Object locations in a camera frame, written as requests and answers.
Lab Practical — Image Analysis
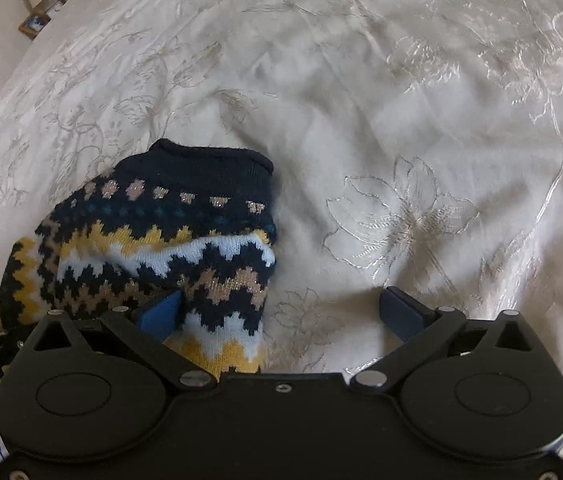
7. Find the wooden picture frame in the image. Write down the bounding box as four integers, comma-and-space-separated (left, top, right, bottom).
18, 12, 52, 40

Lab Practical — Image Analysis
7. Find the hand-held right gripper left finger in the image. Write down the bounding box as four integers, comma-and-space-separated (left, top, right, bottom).
16, 289, 218, 391

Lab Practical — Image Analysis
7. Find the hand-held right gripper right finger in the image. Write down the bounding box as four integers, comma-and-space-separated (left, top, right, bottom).
350, 286, 548, 391

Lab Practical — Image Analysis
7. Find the white embroidered bed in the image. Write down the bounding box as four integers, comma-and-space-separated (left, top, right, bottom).
0, 0, 563, 461

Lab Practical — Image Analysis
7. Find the navy yellow patterned knit sweater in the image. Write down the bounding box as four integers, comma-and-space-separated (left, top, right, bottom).
0, 138, 278, 375

